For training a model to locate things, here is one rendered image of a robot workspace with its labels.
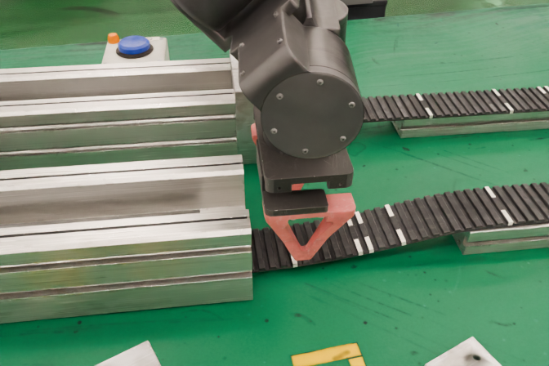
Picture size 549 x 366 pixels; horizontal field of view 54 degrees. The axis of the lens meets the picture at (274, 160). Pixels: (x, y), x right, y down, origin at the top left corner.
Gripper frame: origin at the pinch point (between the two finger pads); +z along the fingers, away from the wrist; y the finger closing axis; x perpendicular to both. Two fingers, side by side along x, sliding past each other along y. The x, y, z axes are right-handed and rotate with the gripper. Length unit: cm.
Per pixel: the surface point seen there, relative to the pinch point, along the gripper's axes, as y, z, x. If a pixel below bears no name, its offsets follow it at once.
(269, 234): -1.6, 3.4, -2.2
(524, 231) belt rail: 2.1, 1.8, 21.0
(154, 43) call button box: -33.7, -1.5, -14.0
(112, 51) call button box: -32.0, -1.5, -19.3
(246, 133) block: -13.9, 0.2, -3.3
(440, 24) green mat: -49, 5, 33
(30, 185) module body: -2.3, -4.1, -22.2
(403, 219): -0.7, 1.8, 10.4
